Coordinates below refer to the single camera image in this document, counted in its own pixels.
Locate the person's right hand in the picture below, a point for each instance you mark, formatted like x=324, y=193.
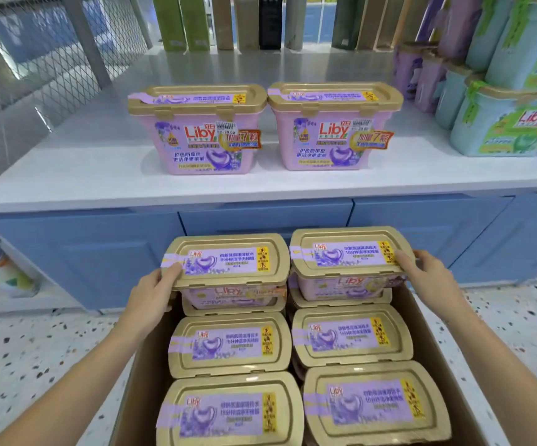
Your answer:
x=435, y=283

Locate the person's left hand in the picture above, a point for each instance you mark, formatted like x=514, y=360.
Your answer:
x=145, y=304

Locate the person's left thumb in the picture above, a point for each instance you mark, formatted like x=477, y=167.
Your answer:
x=170, y=275

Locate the person's right thumb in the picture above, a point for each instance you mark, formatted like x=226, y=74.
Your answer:
x=405, y=263

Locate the purple gold-lidded detergent tub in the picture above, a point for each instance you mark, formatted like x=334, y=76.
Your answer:
x=333, y=129
x=347, y=253
x=198, y=134
x=231, y=262

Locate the person's right forearm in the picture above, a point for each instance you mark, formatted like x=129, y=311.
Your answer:
x=505, y=376

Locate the person's left forearm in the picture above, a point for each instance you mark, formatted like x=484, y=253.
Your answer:
x=77, y=390

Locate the blue cabinet with white top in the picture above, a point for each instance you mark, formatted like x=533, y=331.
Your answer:
x=87, y=255

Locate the stack of purple detergent tubs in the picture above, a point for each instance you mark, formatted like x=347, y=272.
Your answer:
x=231, y=343

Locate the brown cardboard box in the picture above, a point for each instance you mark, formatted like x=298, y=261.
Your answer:
x=145, y=394

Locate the white refill pouch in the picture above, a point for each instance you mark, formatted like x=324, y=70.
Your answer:
x=1, y=269

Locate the teal green-label detergent tub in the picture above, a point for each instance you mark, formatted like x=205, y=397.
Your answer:
x=524, y=41
x=500, y=120
x=487, y=32
x=452, y=97

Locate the lilac tall detergent tub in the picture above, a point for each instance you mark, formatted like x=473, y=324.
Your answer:
x=431, y=83
x=459, y=25
x=408, y=69

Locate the row of tall upright cartons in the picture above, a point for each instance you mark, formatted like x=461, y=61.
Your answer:
x=247, y=20

